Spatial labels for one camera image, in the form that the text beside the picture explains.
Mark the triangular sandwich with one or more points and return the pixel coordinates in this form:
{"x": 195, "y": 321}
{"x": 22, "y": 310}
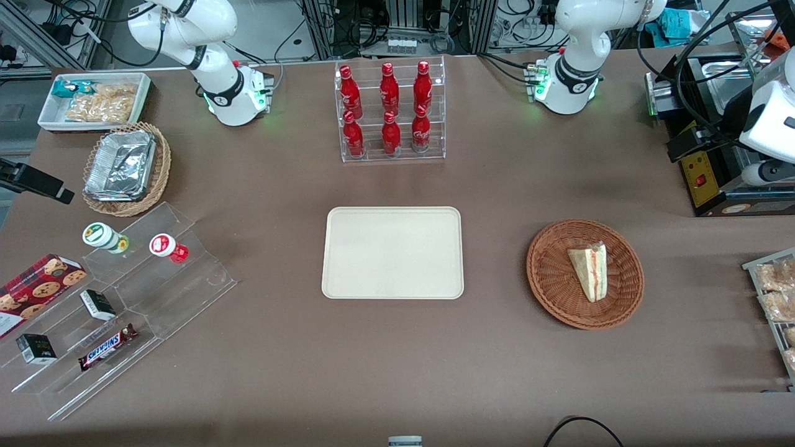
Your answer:
{"x": 589, "y": 270}

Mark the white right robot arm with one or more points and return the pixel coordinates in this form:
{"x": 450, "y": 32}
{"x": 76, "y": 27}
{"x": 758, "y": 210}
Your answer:
{"x": 214, "y": 37}

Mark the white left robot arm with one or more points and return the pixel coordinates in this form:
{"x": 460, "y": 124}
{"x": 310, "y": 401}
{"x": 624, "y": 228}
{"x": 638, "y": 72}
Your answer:
{"x": 577, "y": 37}

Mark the aluminium foil tray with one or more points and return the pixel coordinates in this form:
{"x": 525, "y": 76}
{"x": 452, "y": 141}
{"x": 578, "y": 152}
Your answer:
{"x": 121, "y": 164}

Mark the light wicker basket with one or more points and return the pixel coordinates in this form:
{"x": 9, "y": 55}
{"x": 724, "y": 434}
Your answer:
{"x": 163, "y": 164}

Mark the cream rectangular serving tray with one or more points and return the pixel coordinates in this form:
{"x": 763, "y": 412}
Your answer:
{"x": 392, "y": 252}

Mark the brown wicker basket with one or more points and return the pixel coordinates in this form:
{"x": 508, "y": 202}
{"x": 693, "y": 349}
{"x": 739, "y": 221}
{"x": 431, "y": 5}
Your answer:
{"x": 549, "y": 273}

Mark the tray of packaged bread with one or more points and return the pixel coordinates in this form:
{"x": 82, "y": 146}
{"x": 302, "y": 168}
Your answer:
{"x": 754, "y": 276}

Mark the white rectangular snack bin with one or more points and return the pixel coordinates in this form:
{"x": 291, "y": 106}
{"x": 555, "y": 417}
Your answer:
{"x": 46, "y": 115}

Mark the green lidded yogurt cup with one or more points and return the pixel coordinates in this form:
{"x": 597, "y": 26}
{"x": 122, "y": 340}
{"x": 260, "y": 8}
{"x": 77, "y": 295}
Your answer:
{"x": 101, "y": 235}

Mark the clear bag of crackers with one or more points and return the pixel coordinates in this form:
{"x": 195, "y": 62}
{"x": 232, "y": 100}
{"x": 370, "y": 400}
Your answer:
{"x": 99, "y": 110}
{"x": 118, "y": 90}

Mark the teal snack packet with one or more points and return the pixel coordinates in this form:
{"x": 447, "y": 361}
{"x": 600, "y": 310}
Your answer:
{"x": 69, "y": 87}

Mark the red tartan cookie box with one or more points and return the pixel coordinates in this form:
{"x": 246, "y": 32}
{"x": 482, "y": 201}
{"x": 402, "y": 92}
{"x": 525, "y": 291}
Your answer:
{"x": 37, "y": 288}

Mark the black white small package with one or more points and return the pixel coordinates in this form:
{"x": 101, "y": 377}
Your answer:
{"x": 97, "y": 305}

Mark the red lidded yogurt cup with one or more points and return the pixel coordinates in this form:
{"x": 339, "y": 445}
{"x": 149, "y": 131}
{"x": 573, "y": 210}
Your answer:
{"x": 164, "y": 244}

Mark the small dark green box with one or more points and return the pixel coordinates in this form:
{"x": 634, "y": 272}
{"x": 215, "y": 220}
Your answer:
{"x": 36, "y": 349}

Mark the clear acrylic stepped stand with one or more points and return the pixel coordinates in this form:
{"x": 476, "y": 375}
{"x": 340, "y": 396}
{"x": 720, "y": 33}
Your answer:
{"x": 168, "y": 298}

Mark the Snickers chocolate bar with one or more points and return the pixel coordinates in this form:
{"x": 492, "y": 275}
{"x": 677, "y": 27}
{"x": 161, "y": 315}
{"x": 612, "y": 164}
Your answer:
{"x": 107, "y": 347}

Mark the red cola bottle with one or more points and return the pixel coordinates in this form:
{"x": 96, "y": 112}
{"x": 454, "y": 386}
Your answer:
{"x": 421, "y": 131}
{"x": 349, "y": 93}
{"x": 389, "y": 90}
{"x": 423, "y": 87}
{"x": 391, "y": 136}
{"x": 354, "y": 138}

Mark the clear acrylic bottle rack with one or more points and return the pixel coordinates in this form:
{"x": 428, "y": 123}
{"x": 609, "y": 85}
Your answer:
{"x": 372, "y": 133}

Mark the small grey device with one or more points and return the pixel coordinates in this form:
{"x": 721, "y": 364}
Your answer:
{"x": 405, "y": 441}

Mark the teal cloth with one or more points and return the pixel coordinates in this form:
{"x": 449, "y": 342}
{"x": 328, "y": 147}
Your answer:
{"x": 674, "y": 25}

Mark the black appliance with yellow panel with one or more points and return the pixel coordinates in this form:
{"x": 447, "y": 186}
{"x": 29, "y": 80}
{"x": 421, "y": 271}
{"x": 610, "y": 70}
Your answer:
{"x": 714, "y": 186}

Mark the bagged pastry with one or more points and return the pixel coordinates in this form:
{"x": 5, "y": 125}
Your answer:
{"x": 776, "y": 275}
{"x": 790, "y": 336}
{"x": 779, "y": 305}
{"x": 790, "y": 359}

